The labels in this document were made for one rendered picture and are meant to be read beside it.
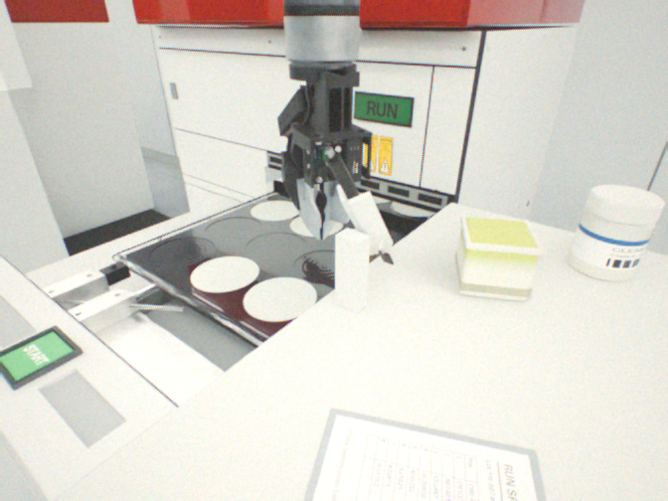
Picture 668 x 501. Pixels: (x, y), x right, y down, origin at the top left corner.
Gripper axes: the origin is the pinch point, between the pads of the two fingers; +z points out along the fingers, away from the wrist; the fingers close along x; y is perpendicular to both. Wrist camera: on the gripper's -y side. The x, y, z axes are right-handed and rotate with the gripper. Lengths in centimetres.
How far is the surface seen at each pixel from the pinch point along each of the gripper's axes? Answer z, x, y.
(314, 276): 9.3, 0.2, -2.5
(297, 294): 9.1, -3.7, 1.1
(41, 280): 17, -41, -33
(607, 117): 12, 160, -72
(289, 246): 9.3, -0.2, -13.2
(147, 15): -25, -13, -69
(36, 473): 3.2, -29.4, 21.5
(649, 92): 1, 165, -62
